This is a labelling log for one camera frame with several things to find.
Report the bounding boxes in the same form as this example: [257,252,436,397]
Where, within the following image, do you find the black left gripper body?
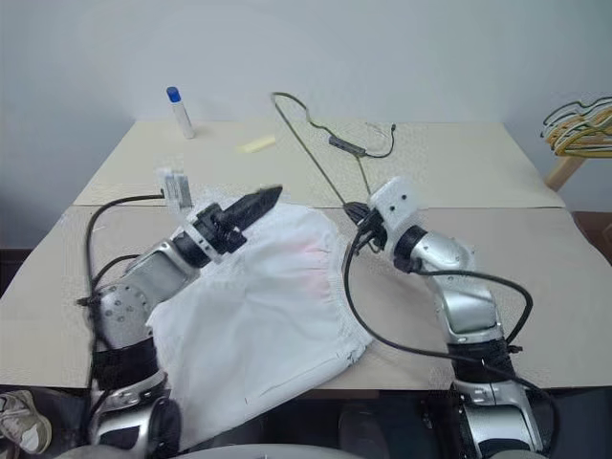
[193,203,250,257]

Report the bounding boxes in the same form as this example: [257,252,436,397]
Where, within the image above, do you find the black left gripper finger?
[236,193,282,233]
[224,185,284,216]

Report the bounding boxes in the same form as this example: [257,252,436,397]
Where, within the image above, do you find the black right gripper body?
[354,209,389,253]

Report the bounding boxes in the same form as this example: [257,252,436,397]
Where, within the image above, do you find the green wire hanger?
[270,90,398,216]

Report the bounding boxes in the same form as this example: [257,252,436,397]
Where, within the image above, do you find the white shorts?
[145,188,375,450]

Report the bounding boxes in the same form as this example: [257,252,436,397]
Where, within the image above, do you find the pale yellow paper strip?
[234,136,277,154]

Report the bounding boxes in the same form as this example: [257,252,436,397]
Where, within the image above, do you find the white bottle with blue cap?
[165,85,196,141]

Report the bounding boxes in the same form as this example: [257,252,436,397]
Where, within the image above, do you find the light wooden stool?
[543,153,612,193]

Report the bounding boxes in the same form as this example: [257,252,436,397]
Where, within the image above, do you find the grey rounded robot torso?
[59,442,348,459]

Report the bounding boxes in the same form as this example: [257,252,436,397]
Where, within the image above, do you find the beige and white sneaker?
[0,389,53,455]

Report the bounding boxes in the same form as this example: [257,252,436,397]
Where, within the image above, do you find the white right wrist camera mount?
[366,175,429,254]

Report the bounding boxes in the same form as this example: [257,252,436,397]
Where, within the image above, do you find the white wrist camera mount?
[155,164,226,265]
[366,175,429,254]

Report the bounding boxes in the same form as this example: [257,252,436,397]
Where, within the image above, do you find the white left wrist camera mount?
[155,164,226,265]

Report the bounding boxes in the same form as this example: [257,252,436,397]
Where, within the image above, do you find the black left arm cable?
[76,190,166,393]

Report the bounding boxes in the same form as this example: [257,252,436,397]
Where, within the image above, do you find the stack of coloured wire hangers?
[539,95,612,159]

